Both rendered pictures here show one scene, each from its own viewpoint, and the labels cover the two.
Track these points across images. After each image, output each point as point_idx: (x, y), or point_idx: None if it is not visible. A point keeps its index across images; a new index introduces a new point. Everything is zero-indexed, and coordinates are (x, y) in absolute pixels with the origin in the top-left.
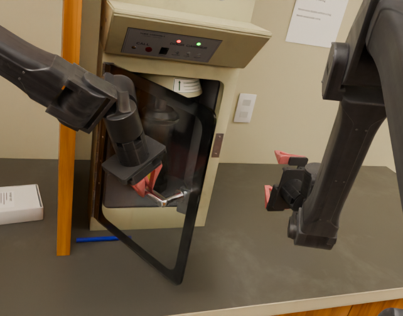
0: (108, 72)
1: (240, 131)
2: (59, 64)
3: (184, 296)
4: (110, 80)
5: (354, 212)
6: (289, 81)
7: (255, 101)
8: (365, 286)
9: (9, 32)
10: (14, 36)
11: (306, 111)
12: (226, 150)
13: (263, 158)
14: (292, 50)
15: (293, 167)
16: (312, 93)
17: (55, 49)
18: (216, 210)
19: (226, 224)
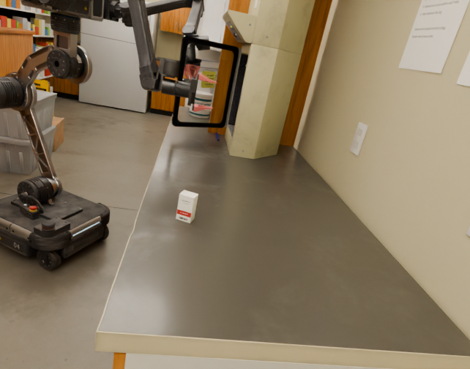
0: (208, 36)
1: (351, 164)
2: (188, 25)
3: (174, 138)
4: (203, 36)
5: (262, 217)
6: (393, 116)
7: (364, 132)
8: (157, 175)
9: (195, 20)
10: (194, 20)
11: (400, 162)
12: (341, 180)
13: (357, 207)
14: (403, 77)
15: (353, 221)
16: (410, 136)
17: (313, 81)
18: (247, 162)
19: (231, 160)
